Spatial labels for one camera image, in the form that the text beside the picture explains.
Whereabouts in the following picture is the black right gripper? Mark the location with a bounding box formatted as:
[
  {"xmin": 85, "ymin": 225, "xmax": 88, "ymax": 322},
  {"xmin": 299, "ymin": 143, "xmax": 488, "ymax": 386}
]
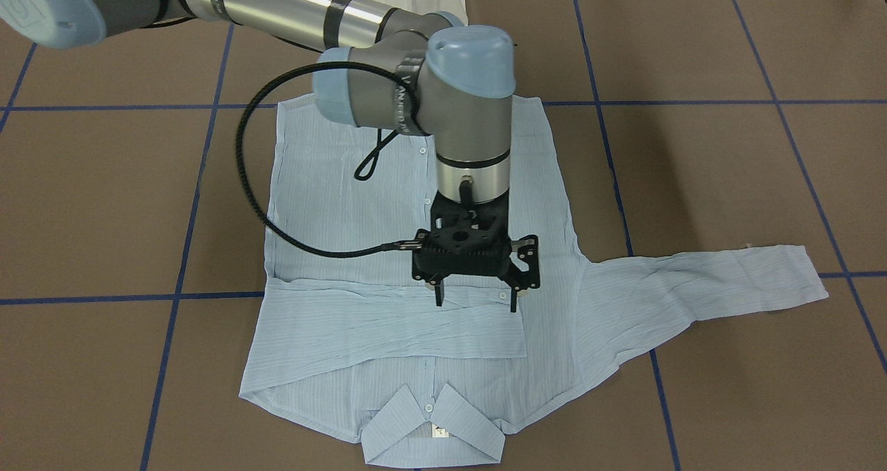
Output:
[{"xmin": 412, "ymin": 193, "xmax": 541, "ymax": 313}]

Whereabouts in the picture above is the light blue button-up shirt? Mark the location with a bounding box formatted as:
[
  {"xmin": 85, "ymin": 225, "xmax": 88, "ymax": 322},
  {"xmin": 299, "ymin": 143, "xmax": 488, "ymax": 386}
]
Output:
[{"xmin": 240, "ymin": 96, "xmax": 828, "ymax": 469}]

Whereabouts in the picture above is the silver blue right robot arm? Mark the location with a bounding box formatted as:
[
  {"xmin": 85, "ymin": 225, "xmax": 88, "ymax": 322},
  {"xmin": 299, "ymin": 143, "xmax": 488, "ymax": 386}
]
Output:
[{"xmin": 2, "ymin": 0, "xmax": 541, "ymax": 311}]

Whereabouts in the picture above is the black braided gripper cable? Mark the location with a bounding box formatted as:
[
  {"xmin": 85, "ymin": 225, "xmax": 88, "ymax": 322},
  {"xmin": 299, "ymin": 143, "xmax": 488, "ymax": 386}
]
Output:
[{"xmin": 236, "ymin": 61, "xmax": 425, "ymax": 258}]

